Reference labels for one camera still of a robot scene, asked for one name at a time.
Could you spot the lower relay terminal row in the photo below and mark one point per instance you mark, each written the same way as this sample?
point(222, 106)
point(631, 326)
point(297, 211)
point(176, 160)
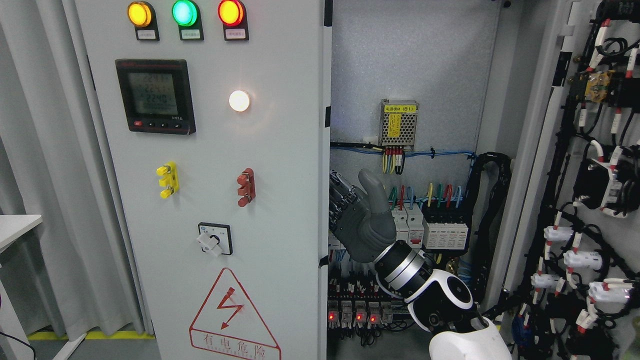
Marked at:
point(357, 306)

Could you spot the red electric danger warning sticker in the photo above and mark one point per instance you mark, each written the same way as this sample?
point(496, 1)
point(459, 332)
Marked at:
point(228, 323)

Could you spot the yellow indicator lamp left door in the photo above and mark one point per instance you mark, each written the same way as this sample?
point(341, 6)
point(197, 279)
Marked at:
point(142, 15)

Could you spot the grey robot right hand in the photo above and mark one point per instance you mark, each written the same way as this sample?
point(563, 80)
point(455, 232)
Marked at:
point(342, 191)

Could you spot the grey cabinet door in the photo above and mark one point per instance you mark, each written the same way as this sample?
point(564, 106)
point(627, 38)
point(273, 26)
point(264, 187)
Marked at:
point(278, 238)
point(561, 280)

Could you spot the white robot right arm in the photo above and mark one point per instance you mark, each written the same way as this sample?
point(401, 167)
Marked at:
point(440, 303)

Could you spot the metal mesh power supply module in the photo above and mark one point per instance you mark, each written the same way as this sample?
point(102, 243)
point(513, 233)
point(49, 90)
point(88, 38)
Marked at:
point(398, 123)

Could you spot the black digital power meter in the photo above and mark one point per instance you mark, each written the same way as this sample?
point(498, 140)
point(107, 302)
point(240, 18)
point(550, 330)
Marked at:
point(156, 95)

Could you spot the white side table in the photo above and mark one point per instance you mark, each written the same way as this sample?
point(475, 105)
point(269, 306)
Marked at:
point(11, 228)

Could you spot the black surge protector block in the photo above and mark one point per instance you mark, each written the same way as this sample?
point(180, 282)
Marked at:
point(446, 228)

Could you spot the white lit indicator lamp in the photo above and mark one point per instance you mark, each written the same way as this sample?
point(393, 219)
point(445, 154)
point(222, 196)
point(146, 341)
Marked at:
point(239, 100)

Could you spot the green indicator lamp left door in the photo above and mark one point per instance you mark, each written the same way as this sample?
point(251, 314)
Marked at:
point(187, 16)

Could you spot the red indicator lamp left door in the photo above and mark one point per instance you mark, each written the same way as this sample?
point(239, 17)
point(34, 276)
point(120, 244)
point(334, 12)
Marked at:
point(233, 15)

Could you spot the rotary selector switch left door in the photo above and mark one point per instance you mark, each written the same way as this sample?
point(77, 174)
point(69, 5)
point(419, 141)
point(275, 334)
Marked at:
point(215, 239)

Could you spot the white socket breaker row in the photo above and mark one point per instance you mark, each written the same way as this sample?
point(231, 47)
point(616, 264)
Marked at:
point(407, 225)

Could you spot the left grey curtain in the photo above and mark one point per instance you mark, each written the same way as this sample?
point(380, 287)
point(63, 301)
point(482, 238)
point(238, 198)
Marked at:
point(76, 271)

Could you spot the yellow terminal post block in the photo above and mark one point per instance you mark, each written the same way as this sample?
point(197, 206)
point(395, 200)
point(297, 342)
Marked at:
point(168, 174)

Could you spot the red terminal post block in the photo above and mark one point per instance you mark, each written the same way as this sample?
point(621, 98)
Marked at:
point(246, 187)

